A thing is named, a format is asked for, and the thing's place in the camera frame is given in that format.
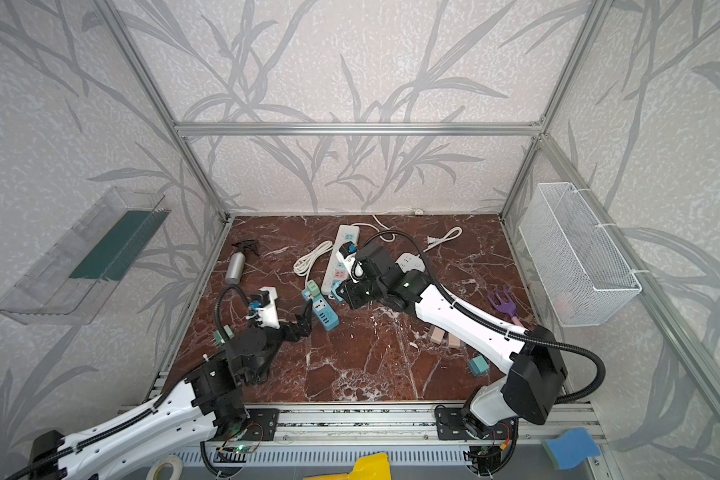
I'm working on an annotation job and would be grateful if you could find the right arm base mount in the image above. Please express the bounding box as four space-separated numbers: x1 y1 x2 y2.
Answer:
434 404 518 441

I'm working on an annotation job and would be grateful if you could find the teal power strip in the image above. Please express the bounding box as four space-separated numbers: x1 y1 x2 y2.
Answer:
302 287 340 332

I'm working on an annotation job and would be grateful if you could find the blue sponge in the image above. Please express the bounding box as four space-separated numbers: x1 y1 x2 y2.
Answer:
542 427 601 470

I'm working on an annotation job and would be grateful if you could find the purple pink toy fork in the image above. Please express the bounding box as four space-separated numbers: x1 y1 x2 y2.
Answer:
488 286 523 327

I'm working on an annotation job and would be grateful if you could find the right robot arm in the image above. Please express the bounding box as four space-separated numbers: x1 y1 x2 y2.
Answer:
335 242 606 438

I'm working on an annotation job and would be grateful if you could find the white wire basket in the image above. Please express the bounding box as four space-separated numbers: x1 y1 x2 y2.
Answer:
519 182 642 327

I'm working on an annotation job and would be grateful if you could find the clear plastic wall tray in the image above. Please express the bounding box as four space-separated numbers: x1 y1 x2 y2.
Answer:
0 187 171 326

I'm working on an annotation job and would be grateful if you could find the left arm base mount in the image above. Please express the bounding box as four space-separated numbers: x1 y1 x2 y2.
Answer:
215 408 280 442

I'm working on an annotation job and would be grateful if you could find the square white power socket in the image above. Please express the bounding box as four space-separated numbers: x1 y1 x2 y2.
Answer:
396 252 427 273

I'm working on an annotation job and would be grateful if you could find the white tape roll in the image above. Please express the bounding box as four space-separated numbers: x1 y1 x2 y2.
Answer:
145 454 184 480

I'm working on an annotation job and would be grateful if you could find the teal plug adapter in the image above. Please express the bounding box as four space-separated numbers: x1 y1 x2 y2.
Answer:
467 355 491 377

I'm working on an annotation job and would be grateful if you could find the beige plug adapter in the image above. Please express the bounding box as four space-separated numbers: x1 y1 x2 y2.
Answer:
428 326 447 345
447 333 462 349

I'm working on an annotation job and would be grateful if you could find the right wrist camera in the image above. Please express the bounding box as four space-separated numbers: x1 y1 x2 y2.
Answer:
336 241 363 283

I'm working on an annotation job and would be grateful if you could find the silver spray bottle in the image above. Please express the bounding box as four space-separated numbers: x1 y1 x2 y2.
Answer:
224 239 259 285

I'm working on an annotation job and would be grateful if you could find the long white power strip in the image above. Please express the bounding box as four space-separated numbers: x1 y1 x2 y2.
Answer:
320 224 361 298

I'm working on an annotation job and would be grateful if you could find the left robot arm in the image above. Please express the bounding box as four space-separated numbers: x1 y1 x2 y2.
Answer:
12 303 313 479

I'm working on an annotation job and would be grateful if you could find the yellow plastic object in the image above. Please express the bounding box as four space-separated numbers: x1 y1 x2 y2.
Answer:
305 453 392 480

